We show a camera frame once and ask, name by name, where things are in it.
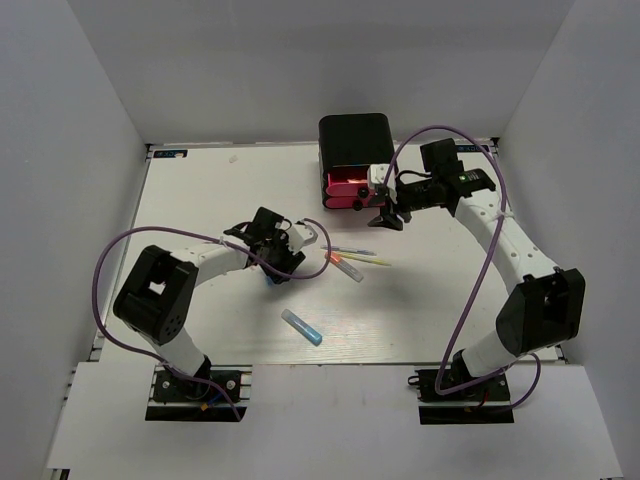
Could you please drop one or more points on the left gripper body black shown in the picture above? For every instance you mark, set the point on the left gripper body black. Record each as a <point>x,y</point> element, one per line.
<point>280,244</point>

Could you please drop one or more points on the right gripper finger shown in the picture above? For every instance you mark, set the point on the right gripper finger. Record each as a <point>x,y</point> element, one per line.
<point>403,211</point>
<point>387,219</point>

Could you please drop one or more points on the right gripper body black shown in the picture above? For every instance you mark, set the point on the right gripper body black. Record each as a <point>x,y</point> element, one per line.
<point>417,195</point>

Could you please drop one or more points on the blue pen refill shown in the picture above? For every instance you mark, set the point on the blue pen refill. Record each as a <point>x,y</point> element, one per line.
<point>349,250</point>

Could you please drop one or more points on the orange clear lead case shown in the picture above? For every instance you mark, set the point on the orange clear lead case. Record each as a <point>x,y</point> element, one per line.
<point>345,267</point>

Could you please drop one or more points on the yellow pen refill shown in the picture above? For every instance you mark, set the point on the yellow pen refill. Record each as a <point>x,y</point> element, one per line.
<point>365,259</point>

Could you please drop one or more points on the pink drawer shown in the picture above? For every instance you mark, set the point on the pink drawer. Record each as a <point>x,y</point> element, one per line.
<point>352,203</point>
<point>337,185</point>

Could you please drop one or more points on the black drawer cabinet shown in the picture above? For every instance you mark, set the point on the black drawer cabinet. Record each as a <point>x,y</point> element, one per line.
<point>350,140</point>

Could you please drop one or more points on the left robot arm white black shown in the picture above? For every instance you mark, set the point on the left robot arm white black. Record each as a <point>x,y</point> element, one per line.
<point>156,296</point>

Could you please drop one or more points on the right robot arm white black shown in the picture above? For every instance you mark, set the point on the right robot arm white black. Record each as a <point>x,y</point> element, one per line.
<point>544,301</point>

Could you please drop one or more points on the right corner label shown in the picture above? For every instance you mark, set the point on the right corner label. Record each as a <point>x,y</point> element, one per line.
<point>471,148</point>

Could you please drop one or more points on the corner label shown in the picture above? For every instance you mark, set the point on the corner label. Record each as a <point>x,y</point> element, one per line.
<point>170,154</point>
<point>471,148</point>

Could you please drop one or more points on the blue clear lead case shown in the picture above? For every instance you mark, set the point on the blue clear lead case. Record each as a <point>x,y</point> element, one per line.
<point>308,332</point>

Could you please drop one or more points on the left corner label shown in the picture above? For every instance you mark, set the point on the left corner label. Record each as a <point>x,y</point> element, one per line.
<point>170,154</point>

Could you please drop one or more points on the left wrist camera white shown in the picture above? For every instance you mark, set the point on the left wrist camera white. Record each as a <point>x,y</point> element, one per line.
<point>301,235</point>

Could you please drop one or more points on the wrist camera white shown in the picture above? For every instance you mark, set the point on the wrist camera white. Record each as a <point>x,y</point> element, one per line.
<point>301,235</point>
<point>379,186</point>

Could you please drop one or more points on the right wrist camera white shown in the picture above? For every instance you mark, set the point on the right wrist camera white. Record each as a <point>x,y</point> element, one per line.
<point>379,186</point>

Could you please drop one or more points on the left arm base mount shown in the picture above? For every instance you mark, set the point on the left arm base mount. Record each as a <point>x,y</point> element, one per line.
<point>174,400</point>

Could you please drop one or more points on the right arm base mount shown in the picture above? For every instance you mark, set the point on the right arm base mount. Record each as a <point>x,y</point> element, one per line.
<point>486,404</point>

